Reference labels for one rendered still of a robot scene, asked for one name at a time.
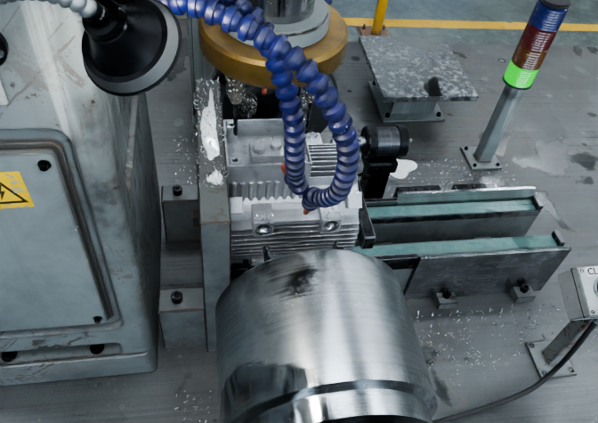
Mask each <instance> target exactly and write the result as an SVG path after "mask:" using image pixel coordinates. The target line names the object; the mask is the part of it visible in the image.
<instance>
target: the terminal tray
mask: <svg viewBox="0 0 598 423"><path fill-rule="evenodd" d="M233 127H234V124H233V119H224V121H223V130H224V133H227V134H226V135H225V136H224V139H226V140H224V141H225V152H226V163H227V171H228V170H229V172H228V173H227V175H228V178H229V179H228V185H229V197H242V198H243V201H244V200H245V198H248V199H249V200H250V201H252V200H253V199H254V198H257V199H258V200H261V199H262V198H263V197H265V199H266V200H269V199H270V198H271V197H273V198H274V199H275V200H277V199H278V198H279V197H282V199H286V198H287V196H290V198H291V199H294V198H295V196H298V197H299V199H302V198H303V195H295V194H293V193H292V192H291V191H290V190H289V188H288V185H286V184H285V181H284V174H283V172H282V170H281V168H280V166H281V165H282V164H284V165H285V163H286V161H285V152H284V150H285V149H284V148H285V143H284V136H285V133H284V131H283V130H284V123H283V121H282V118H273V119H238V135H236V136H235V134H234V133H233ZM273 135H275V136H277V137H278V138H276V137H274V136H273ZM270 136H271V138H272V136H273V137H274V140H272V139H271V138H270ZM282 136H283V137H282ZM248 137H250V138H252V139H250V138H248ZM281 137H282V138H281ZM257 138H258V140H257V141H256V139H257ZM260 138H261V140H260ZM263 138H264V139H263ZM269 138H270V140H269ZM244 139H245V140H244ZM265 139H267V140H266V142H264V140H265ZM238 141H239V142H240V143H242V144H240V143H239V142H238ZM260 141H262V142H260ZM244 142H245V143H244ZM304 143H305V151H304V152H305V172H304V174H305V176H306V177H305V180H307V182H308V183H309V182H310V177H311V166H312V162H311V154H310V151H309V146H308V143H307V139H305V142H304ZM244 145H245V146H246V147H244ZM283 147H284V148H283ZM245 151H246V153H247V154H245ZM246 156H247V157H246ZM261 161H262V162H261ZM268 161H269V162H268ZM257 162H259V163H257Z"/></svg>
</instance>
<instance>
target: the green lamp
mask: <svg viewBox="0 0 598 423"><path fill-rule="evenodd" d="M537 72H538V70H534V71H528V70H524V69H520V68H518V67H516V66H515V65H514V64H513V62H512V59H511V60H510V63H509V65H508V67H507V70H506V72H505V75H504V79H505V81H506V82H507V83H508V84H510V85H513V86H515V87H519V88H527V87H530V86H531V84H532V82H533V80H534V78H535V76H536V74H537Z"/></svg>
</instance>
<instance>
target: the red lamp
mask: <svg viewBox="0 0 598 423"><path fill-rule="evenodd" d="M558 30H559V29H558ZM558 30H556V31H544V30H540V29H538V28H535V27H533V26H532V25H531V24H530V23H529V21H528V22H527V25H526V27H525V29H524V31H523V33H522V35H521V38H520V42H521V44H522V45H523V46H524V47H526V48H528V49H530V50H531V51H535V52H545V51H547V50H549V48H550V46H551V44H552V42H553V40H554V38H555V36H556V33H557V32H558Z"/></svg>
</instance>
